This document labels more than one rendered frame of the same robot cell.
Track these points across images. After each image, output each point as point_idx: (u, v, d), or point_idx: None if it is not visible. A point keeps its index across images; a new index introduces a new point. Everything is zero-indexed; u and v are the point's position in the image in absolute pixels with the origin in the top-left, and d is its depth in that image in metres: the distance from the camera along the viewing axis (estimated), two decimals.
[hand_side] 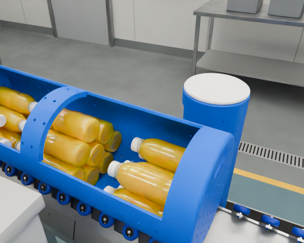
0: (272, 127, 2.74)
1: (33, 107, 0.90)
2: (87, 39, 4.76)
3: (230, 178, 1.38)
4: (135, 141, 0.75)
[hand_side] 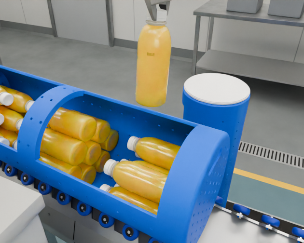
0: (272, 127, 2.74)
1: (30, 106, 0.91)
2: (87, 39, 4.76)
3: (230, 178, 1.38)
4: (131, 140, 0.75)
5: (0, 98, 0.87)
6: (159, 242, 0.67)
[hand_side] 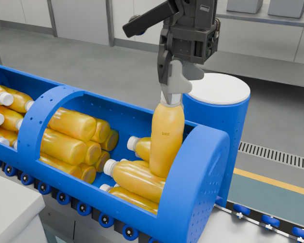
0: (272, 127, 2.74)
1: (30, 106, 0.91)
2: (87, 39, 4.76)
3: (230, 178, 1.38)
4: (131, 140, 0.75)
5: (0, 98, 0.87)
6: (159, 242, 0.67)
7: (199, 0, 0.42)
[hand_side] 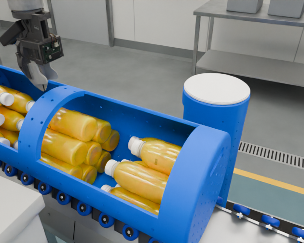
0: (272, 127, 2.74)
1: (31, 107, 0.91)
2: (87, 39, 4.76)
3: (230, 178, 1.38)
4: (132, 140, 0.75)
5: (1, 98, 0.87)
6: None
7: (32, 22, 0.63)
